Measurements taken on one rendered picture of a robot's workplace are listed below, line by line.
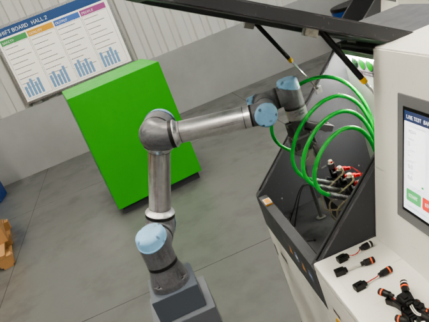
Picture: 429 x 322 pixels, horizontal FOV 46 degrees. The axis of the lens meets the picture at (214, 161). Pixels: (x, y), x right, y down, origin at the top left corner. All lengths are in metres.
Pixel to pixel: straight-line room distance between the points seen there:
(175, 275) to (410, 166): 0.94
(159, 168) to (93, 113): 3.14
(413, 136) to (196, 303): 1.02
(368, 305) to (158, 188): 0.88
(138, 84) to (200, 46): 3.43
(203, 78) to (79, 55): 2.00
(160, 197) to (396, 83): 0.96
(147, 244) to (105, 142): 3.25
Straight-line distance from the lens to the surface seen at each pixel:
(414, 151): 1.37
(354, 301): 1.45
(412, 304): 1.35
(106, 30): 8.11
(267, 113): 1.63
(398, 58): 1.40
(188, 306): 1.94
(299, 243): 1.81
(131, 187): 5.17
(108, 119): 4.99
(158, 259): 1.87
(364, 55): 1.95
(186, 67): 8.29
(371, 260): 1.56
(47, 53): 8.17
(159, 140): 1.69
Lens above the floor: 1.89
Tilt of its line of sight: 19 degrees down
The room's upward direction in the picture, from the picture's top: 21 degrees counter-clockwise
